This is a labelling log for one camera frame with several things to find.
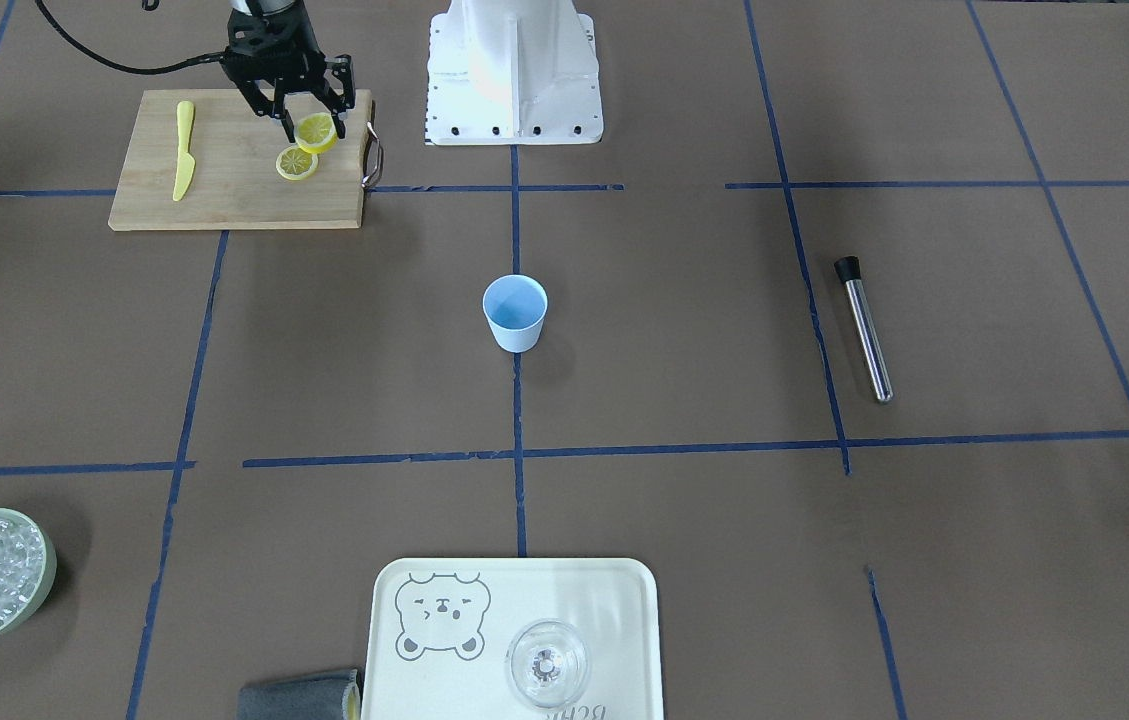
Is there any lemon slice on board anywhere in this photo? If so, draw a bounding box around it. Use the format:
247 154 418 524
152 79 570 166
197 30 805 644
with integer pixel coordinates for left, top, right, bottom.
273 143 320 182

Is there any metal muddler stick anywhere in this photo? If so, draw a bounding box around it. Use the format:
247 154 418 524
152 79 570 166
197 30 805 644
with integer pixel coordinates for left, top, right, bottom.
834 256 894 405

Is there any wooden cutting board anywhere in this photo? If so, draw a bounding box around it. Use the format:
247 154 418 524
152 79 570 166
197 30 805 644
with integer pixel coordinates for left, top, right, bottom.
108 88 380 231

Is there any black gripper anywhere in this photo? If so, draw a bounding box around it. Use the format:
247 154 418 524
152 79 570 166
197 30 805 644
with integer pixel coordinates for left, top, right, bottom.
221 8 357 143

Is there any cream bear tray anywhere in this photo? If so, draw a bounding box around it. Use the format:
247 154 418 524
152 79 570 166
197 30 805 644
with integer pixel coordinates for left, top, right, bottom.
360 559 665 719

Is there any lemon slice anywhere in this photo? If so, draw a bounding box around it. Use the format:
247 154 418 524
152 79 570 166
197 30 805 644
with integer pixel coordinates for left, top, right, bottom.
273 143 320 182
294 111 340 155

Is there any yellow plastic knife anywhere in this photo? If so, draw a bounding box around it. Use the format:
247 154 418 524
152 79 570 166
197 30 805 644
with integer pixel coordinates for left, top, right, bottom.
172 100 196 202

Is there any clear wine glass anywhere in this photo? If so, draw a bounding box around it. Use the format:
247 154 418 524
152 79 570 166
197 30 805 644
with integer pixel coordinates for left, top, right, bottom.
505 618 590 711

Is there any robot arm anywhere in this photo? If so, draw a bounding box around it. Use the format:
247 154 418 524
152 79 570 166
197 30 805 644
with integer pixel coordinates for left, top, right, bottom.
220 1 355 142

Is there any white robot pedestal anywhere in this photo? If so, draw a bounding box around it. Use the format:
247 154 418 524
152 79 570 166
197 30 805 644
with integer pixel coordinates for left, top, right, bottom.
425 1 605 146

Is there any light blue cup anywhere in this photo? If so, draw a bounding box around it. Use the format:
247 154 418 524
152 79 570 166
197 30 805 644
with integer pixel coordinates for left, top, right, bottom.
481 274 549 354

